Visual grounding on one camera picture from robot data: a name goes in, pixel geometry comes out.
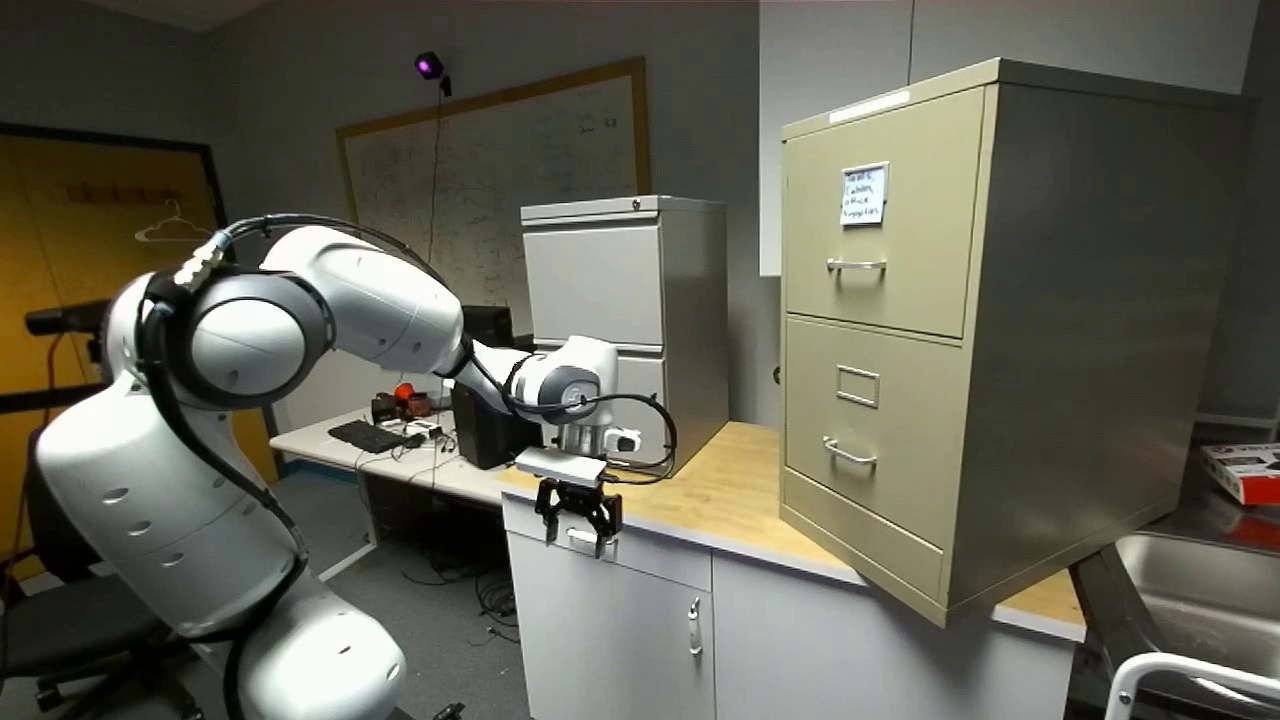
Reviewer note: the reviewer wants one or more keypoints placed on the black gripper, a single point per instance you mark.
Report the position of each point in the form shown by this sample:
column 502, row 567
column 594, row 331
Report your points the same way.
column 578, row 499

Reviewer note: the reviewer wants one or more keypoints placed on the beige drawer with labelholder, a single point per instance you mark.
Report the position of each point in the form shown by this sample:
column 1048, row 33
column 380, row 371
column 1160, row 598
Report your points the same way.
column 906, row 415

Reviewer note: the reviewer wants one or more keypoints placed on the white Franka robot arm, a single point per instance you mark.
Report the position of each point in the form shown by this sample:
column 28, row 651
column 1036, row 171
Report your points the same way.
column 361, row 302

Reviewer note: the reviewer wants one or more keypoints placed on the grey wide cabinet drawer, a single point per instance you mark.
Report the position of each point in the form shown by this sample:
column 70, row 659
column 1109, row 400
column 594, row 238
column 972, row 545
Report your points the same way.
column 645, row 384
column 594, row 287

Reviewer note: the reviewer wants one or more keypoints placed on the wood-topped grey counter cabinet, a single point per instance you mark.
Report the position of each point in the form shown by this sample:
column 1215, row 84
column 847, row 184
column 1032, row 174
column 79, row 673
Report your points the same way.
column 746, row 626

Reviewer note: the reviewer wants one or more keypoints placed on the grey metal file cabinet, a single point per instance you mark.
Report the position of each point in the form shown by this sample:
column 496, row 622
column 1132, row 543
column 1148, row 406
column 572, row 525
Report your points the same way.
column 693, row 321

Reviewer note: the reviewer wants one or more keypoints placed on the beige drawer with paper label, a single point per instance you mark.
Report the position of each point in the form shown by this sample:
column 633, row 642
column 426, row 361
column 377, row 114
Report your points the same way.
column 906, row 265

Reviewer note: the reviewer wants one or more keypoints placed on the beige metal file cabinet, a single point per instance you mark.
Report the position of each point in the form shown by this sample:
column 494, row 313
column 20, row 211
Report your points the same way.
column 1104, row 361

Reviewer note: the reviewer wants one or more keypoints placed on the white power outlet box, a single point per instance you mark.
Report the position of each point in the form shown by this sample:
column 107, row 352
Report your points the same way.
column 625, row 440

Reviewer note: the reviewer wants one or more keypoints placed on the black box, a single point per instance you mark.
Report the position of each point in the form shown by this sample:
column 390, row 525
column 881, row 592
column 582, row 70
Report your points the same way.
column 481, row 426

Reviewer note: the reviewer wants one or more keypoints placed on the red small object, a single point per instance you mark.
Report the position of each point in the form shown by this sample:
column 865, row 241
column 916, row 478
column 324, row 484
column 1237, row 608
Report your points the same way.
column 402, row 399

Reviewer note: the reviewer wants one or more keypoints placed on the black flat keyboard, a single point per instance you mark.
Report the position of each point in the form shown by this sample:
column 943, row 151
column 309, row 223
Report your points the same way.
column 365, row 432

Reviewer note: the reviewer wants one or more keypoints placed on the light desk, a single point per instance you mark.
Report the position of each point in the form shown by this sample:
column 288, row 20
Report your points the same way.
column 312, row 440

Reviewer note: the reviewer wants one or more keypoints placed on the wood-framed whiteboard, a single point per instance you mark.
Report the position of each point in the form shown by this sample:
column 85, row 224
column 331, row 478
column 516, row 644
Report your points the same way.
column 533, row 160

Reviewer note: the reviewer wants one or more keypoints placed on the white paper label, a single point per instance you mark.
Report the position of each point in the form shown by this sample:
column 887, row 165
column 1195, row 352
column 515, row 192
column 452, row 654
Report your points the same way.
column 861, row 192

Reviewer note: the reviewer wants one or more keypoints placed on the black office chair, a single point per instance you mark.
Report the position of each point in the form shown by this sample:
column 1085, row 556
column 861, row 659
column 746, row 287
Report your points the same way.
column 64, row 626

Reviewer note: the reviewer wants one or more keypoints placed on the white curved tube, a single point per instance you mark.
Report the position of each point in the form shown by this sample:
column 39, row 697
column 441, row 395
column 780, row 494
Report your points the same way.
column 1173, row 664

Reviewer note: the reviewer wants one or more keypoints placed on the stainless steel sink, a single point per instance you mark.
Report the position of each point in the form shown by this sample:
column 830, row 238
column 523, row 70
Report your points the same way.
column 1184, row 586

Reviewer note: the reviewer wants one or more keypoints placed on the red and white box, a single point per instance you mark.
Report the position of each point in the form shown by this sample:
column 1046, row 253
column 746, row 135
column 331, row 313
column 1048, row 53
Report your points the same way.
column 1247, row 474

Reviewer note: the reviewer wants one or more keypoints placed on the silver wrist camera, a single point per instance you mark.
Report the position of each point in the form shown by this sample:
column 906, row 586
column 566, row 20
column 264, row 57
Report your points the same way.
column 562, row 467

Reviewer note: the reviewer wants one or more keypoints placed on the wall camera with purple light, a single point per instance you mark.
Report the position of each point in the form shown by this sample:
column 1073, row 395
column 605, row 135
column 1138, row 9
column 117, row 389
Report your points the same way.
column 431, row 66

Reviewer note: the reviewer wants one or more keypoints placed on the black camera on stand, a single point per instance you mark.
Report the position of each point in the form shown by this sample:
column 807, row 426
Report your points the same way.
column 64, row 316

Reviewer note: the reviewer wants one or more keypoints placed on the yellow board with black frame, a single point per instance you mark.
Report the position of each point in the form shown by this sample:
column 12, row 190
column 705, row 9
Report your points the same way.
column 53, row 224

